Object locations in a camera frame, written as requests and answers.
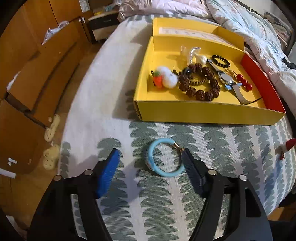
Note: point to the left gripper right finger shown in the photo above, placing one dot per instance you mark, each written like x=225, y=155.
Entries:
x=246, y=218

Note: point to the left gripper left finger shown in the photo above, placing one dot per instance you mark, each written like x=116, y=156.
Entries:
x=54, y=219

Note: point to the light blue bangle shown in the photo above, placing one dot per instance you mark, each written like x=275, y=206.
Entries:
x=155, y=163

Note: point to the red berry hair clip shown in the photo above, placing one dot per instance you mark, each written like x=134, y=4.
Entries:
x=243, y=82

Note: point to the grey strap wristwatch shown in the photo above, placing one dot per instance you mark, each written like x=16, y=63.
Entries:
x=227, y=79

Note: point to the white plush rabbit carrot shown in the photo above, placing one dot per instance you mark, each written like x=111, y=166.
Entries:
x=164, y=77

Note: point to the white garlic shaped ornament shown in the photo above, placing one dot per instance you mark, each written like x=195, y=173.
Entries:
x=201, y=59

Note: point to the pearl hair claw clip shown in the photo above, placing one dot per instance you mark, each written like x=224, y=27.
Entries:
x=191, y=54

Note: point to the red gourd santa ornament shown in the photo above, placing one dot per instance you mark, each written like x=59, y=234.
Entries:
x=285, y=147

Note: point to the blue hair clip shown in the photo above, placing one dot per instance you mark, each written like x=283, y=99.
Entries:
x=228, y=87

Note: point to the cream slipper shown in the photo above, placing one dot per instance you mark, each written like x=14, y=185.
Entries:
x=50, y=132
x=51, y=157

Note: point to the yellow cardboard box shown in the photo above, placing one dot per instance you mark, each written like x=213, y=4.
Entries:
x=200, y=96

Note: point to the black clothing pile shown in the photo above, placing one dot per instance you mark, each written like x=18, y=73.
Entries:
x=289, y=64

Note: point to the wooden wardrobe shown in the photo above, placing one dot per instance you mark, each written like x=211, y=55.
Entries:
x=34, y=76

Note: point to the white plastic bag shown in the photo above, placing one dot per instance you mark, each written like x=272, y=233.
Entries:
x=51, y=32

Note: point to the patterned pillow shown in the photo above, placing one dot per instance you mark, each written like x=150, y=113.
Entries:
x=282, y=29

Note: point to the bedside nightstand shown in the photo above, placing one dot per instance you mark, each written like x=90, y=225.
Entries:
x=104, y=24

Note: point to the light blue floral duvet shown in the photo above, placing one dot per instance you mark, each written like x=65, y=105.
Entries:
x=260, y=36

